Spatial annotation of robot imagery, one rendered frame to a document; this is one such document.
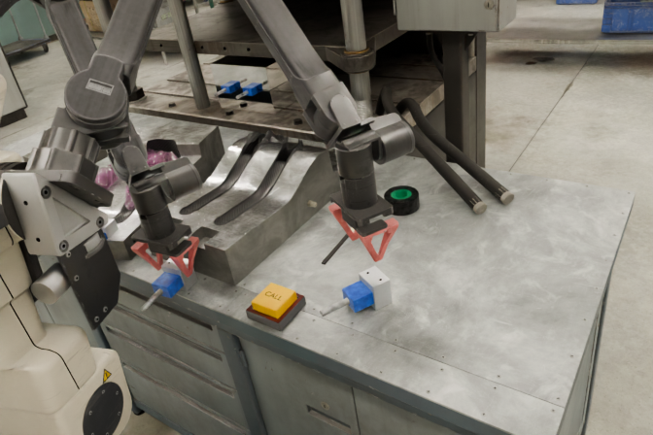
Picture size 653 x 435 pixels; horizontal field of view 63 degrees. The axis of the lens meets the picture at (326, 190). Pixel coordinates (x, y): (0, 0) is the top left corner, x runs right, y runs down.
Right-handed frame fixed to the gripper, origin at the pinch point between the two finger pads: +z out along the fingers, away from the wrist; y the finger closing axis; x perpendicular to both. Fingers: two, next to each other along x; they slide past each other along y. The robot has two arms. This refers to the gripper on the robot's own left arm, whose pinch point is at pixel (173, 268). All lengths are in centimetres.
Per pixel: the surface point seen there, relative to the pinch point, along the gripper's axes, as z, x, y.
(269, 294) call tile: 0.9, 0.3, -22.9
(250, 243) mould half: -1.7, -9.9, -12.7
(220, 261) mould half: -1.0, -3.7, -9.3
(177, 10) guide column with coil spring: -32, -92, 64
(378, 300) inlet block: 2.6, -5.8, -41.9
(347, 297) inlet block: 1.2, -3.5, -37.0
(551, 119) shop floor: 84, -277, -46
